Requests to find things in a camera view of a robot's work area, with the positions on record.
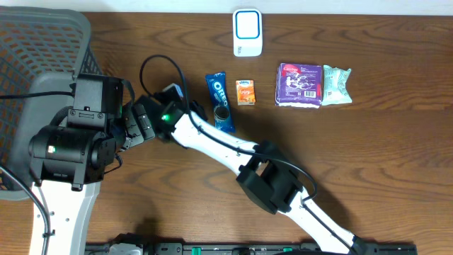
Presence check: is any blue Oreo cookie pack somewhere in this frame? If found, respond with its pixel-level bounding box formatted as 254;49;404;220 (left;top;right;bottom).
205;72;236;133

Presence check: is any small orange box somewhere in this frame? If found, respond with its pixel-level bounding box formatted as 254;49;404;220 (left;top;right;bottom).
236;80;256;106

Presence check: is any pink purple liners pack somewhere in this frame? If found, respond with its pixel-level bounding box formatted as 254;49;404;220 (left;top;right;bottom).
275;63;322;108

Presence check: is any green tissue wipes pack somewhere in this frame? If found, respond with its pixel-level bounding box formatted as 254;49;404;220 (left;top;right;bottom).
321;64;352;106

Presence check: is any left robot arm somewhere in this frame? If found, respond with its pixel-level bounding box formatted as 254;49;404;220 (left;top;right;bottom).
29;103;154;254

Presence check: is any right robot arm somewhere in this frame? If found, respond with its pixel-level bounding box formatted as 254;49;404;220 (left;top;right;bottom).
136;92;367;254

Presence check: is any white barcode scanner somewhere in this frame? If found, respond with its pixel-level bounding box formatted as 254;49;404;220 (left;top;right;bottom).
232;8;263;57

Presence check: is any grey plastic mesh basket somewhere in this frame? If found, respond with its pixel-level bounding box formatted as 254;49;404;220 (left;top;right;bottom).
0;6;103;202

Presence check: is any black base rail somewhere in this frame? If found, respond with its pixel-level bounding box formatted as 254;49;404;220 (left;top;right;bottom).
85;243;418;255

